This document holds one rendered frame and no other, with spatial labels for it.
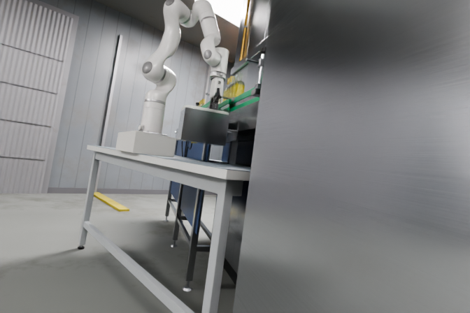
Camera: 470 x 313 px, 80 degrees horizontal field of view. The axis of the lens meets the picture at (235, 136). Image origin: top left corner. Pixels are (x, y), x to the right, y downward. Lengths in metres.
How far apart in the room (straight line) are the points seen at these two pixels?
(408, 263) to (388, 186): 0.08
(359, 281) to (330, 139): 0.20
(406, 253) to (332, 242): 0.12
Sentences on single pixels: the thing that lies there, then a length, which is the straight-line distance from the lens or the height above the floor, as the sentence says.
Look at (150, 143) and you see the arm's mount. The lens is 1.52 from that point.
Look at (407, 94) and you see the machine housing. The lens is 0.37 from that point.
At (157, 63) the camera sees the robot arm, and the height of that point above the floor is 1.25.
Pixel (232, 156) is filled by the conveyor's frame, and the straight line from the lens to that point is 1.72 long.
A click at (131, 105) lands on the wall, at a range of 4.85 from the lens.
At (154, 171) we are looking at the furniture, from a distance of 1.43.
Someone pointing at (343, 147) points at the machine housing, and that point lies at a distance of 0.43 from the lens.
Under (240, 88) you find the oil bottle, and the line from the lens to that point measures 1.70.
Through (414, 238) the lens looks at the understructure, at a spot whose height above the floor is 0.73.
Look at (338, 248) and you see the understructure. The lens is 0.43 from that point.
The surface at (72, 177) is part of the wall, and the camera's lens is 4.64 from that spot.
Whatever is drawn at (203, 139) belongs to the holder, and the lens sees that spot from 1.34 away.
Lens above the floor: 0.79
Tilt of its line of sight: 5 degrees up
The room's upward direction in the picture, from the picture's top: 7 degrees clockwise
